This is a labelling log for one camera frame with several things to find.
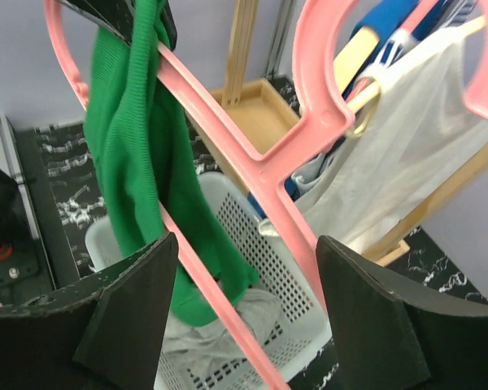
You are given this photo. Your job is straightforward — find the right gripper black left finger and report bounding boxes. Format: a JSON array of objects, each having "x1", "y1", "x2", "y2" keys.
[{"x1": 73, "y1": 233, "x2": 177, "y2": 389}]

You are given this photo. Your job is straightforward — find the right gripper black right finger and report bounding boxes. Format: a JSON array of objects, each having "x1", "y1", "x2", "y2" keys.
[{"x1": 316, "y1": 236, "x2": 428, "y2": 389}]

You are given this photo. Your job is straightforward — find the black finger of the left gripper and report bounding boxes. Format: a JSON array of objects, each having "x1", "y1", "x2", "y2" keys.
[{"x1": 56, "y1": 0, "x2": 177, "y2": 47}]

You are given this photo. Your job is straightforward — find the grey tank top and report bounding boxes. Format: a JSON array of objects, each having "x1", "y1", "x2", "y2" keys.
[{"x1": 162, "y1": 287, "x2": 285, "y2": 362}]

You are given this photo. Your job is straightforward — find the green tank top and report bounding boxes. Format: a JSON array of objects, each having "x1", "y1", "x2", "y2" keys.
[{"x1": 84, "y1": 1, "x2": 259, "y2": 305}]

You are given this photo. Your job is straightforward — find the pink plastic hanger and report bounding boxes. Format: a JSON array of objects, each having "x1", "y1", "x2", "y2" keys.
[{"x1": 44, "y1": 1, "x2": 488, "y2": 389}]

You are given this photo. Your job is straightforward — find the cream wooden hanger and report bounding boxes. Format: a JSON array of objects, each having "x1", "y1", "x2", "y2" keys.
[{"x1": 333, "y1": 27, "x2": 379, "y2": 93}]

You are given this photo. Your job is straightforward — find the blue white striped tank top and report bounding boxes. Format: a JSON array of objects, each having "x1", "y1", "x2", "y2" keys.
[{"x1": 290, "y1": 0, "x2": 481, "y2": 196}]

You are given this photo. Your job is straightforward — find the white-top hanger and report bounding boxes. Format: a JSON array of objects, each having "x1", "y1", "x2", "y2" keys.
[{"x1": 346, "y1": 16, "x2": 486, "y2": 137}]

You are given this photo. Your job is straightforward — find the wooden clothes rack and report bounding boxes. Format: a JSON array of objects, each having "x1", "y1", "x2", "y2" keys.
[{"x1": 211, "y1": 1, "x2": 488, "y2": 266}]

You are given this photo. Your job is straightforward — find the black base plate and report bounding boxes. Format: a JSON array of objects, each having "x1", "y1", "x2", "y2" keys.
[{"x1": 0, "y1": 115, "x2": 80, "y2": 307}]

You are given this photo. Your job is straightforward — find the aluminium rail frame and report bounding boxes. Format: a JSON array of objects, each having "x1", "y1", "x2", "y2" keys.
[{"x1": 0, "y1": 115, "x2": 39, "y2": 262}]

